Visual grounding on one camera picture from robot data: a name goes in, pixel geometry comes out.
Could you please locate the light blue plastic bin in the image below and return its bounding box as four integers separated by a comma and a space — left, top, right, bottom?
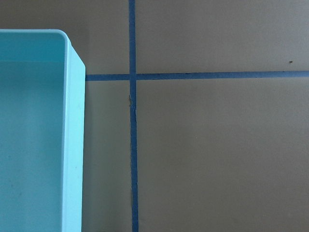
0, 29, 85, 232

